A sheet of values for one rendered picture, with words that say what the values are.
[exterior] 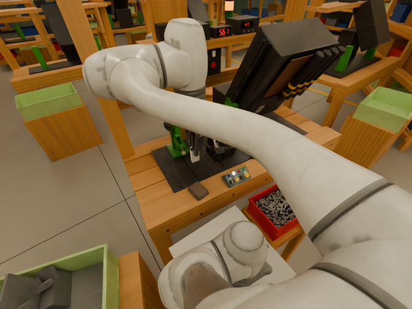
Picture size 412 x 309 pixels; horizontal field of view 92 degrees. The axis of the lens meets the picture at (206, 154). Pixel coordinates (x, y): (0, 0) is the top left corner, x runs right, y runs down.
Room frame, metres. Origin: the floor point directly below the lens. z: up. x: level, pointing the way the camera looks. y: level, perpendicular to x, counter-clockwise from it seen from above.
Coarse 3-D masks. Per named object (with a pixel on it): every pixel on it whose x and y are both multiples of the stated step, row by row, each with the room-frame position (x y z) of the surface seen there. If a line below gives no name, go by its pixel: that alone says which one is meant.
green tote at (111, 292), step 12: (84, 252) 0.35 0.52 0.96; (96, 252) 0.36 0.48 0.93; (108, 252) 0.35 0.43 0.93; (48, 264) 0.30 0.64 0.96; (60, 264) 0.31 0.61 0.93; (72, 264) 0.32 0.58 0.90; (84, 264) 0.33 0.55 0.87; (108, 264) 0.31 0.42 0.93; (24, 276) 0.27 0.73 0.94; (36, 276) 0.28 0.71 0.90; (108, 276) 0.26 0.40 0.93; (0, 288) 0.24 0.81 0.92; (108, 288) 0.22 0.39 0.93; (108, 300) 0.18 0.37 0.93
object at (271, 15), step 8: (248, 0) 7.24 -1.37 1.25; (288, 0) 7.53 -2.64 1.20; (248, 8) 7.21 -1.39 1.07; (256, 8) 7.37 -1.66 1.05; (264, 8) 7.10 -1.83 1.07; (272, 8) 7.50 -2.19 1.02; (280, 8) 7.47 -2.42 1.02; (256, 16) 6.84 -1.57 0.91; (264, 16) 7.01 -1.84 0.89; (272, 16) 7.26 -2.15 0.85; (280, 16) 7.40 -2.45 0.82; (224, 24) 6.31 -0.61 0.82; (232, 48) 6.24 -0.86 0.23; (240, 48) 6.42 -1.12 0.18
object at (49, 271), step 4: (44, 268) 0.29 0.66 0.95; (48, 268) 0.29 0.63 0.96; (52, 268) 0.29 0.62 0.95; (40, 272) 0.28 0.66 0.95; (44, 272) 0.28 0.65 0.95; (48, 272) 0.28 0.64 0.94; (52, 272) 0.28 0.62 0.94; (56, 272) 0.28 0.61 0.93; (40, 276) 0.27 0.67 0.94; (44, 276) 0.27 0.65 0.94; (48, 276) 0.27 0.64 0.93; (52, 276) 0.27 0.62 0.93; (44, 280) 0.26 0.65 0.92
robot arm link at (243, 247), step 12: (228, 228) 0.34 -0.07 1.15; (240, 228) 0.32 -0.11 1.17; (252, 228) 0.32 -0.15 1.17; (216, 240) 0.31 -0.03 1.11; (228, 240) 0.29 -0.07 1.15; (240, 240) 0.28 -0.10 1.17; (252, 240) 0.28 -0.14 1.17; (264, 240) 0.29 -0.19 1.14; (228, 252) 0.26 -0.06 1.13; (240, 252) 0.25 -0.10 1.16; (252, 252) 0.25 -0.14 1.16; (264, 252) 0.26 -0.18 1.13; (228, 264) 0.23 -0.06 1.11; (240, 264) 0.23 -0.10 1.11; (252, 264) 0.23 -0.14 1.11; (240, 276) 0.21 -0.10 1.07; (252, 276) 0.23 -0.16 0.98
